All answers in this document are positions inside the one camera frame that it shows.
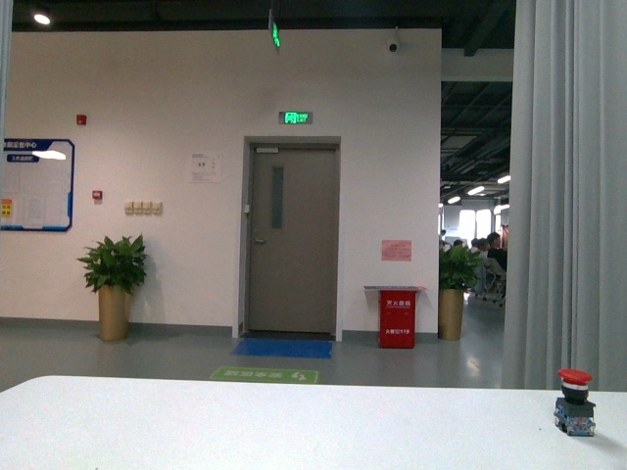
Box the left potted plant gold pot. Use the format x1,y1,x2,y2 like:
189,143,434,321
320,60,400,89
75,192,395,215
78,234,148,342

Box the security camera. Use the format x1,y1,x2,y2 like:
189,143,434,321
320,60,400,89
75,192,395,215
386,26,401,54

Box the hanging green exit sign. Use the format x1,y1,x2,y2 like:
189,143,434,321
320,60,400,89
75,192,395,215
268,8,281,53

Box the right potted plant gold pot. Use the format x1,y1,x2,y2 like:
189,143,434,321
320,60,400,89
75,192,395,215
437,243,484,342

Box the pink paper notice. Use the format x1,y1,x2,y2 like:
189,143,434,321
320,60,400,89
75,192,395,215
381,240,412,261

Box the blue floor mat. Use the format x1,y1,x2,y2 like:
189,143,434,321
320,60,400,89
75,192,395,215
232,338,333,359

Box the grey left curtain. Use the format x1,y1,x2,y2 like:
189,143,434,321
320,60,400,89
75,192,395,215
0,0,15,231

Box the red push button switch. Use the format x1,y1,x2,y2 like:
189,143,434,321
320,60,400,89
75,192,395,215
554,368,596,437

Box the white paper notice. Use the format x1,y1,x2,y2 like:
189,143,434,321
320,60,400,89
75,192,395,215
187,150,224,183

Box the beige wall switches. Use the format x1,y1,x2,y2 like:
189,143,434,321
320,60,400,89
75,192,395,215
124,201,164,215

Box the blue notice board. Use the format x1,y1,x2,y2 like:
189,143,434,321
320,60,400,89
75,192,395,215
1,138,75,232

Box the potted plant gold pot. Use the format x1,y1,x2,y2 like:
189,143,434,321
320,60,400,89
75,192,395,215
78,234,148,342
437,243,484,342

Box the red fire extinguisher box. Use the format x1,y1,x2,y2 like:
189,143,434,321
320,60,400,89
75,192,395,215
364,285,426,349

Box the grey door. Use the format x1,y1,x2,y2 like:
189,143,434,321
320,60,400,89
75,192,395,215
245,142,340,336

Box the seated people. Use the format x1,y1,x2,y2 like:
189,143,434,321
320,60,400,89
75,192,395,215
439,232,507,306

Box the green floor sticker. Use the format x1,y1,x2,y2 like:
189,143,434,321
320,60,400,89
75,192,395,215
211,366,319,384

